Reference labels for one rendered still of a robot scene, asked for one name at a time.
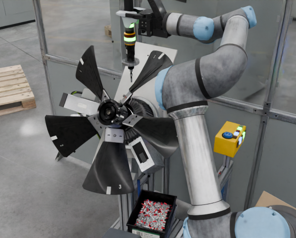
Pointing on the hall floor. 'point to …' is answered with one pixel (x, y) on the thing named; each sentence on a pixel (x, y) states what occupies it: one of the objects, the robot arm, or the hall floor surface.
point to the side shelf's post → (165, 175)
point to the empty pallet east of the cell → (9, 90)
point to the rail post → (227, 189)
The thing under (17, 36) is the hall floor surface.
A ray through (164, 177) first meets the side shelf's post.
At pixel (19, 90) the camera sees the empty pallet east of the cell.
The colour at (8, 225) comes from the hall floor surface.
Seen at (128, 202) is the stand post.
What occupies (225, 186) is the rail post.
